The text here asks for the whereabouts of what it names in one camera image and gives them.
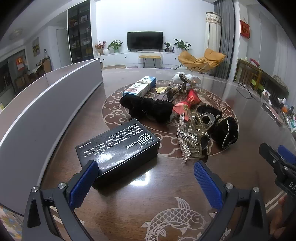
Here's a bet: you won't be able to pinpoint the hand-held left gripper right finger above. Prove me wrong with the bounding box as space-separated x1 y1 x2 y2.
193 160 270 241

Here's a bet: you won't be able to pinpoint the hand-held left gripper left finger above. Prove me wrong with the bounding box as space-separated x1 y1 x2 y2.
22 160 100 241

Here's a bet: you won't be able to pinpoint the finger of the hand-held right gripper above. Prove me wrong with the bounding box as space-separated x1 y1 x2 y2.
278 145 296 165
259 142 288 172

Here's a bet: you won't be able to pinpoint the black hair claw clip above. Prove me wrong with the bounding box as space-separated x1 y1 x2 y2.
199 134 210 161

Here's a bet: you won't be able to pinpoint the black printed box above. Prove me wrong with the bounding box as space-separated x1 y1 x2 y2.
75 118 161 183

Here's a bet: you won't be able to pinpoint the black scrunchie with pearl trim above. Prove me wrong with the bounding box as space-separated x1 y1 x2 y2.
211 116 239 149

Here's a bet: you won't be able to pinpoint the rhinestone bow hair clip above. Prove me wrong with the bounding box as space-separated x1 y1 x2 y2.
177 112 197 163

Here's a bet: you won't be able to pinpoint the clear hair claw clip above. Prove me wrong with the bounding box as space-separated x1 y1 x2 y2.
188 111 216 158

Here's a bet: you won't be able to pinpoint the large white cardboard box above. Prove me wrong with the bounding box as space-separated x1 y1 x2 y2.
0 58 104 216

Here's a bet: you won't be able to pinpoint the black velvet bow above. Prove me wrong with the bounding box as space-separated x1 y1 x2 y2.
120 95 174 123

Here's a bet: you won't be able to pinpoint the blue and white carton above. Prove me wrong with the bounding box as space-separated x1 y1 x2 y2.
123 76 157 97

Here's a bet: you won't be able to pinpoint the white cloth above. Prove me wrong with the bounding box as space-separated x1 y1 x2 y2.
172 72 200 85

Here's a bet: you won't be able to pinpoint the brown patterned desktop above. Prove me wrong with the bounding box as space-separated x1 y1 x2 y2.
39 67 296 241

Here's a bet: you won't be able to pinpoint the person's right hand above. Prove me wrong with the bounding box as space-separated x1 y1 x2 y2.
269 196 289 235

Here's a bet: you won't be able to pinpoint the pile of small bottles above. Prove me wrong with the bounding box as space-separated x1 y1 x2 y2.
261 89 296 130

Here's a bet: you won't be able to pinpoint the floral printed cloth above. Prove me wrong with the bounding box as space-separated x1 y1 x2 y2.
0 205 23 241

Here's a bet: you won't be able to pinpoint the yellow lounge chair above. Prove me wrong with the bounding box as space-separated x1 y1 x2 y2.
175 48 226 74

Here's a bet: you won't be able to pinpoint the grey curtain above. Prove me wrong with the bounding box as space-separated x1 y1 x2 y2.
214 0 235 79

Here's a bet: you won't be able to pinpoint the white television cabinet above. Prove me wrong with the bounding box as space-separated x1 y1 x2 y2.
94 51 185 68

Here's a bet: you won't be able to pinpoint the covered standing air conditioner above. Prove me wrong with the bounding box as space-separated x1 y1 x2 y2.
205 12 222 56

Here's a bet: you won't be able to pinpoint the white door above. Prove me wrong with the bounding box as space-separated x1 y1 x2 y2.
56 28 68 67

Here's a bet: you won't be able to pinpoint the red flowers in vase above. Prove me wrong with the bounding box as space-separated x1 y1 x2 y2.
95 41 110 56

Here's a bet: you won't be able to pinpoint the wooden bench with black legs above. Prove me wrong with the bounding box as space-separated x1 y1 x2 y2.
138 55 161 68

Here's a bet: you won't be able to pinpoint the bushy green potted plant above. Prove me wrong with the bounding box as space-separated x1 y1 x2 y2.
108 40 123 54

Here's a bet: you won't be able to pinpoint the broad leaf potted plant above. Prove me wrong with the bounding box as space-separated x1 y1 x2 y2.
173 39 191 53

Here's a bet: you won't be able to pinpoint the black glass display cabinet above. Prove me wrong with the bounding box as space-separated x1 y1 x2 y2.
67 0 92 64

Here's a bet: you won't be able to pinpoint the black television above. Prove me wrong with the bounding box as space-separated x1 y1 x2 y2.
127 32 163 52

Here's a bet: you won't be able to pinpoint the thin frame eyeglasses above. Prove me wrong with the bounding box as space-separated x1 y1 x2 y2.
236 82 262 100

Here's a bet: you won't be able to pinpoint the red wall hanging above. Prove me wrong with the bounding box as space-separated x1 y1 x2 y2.
239 20 251 39

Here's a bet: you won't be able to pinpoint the framed wall painting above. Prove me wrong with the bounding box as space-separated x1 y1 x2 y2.
32 37 40 57

